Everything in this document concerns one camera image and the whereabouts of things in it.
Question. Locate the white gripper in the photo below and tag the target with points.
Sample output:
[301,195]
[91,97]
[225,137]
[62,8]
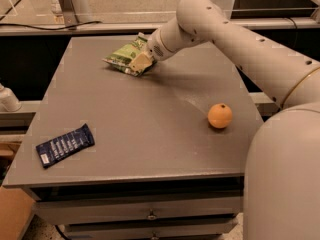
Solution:
[156,48]

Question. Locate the orange fruit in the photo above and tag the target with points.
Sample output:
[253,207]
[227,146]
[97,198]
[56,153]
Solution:
[220,116]

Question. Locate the grey drawer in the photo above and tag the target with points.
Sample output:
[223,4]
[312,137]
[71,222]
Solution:
[152,230]
[96,211]

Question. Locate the green jalapeno chip bag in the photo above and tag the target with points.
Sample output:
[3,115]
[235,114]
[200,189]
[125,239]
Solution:
[121,58]

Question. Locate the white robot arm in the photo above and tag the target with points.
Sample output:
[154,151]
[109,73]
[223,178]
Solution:
[282,172]

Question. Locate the grey drawer cabinet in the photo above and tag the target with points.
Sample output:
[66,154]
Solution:
[152,135]

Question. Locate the lower grey drawer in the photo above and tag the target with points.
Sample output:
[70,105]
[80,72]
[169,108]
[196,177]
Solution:
[152,230]

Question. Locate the blue rxbar blueberry wrapper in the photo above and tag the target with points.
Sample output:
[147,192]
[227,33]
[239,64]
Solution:
[59,148]

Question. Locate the left metal bracket post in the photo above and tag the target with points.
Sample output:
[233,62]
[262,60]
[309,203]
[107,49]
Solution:
[68,12]

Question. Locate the brown cardboard box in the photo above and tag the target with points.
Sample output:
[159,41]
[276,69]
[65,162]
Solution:
[15,213]

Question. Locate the upper grey drawer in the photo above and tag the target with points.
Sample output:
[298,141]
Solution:
[96,211]

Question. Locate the white pipe at left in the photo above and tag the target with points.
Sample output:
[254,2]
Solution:
[9,100]

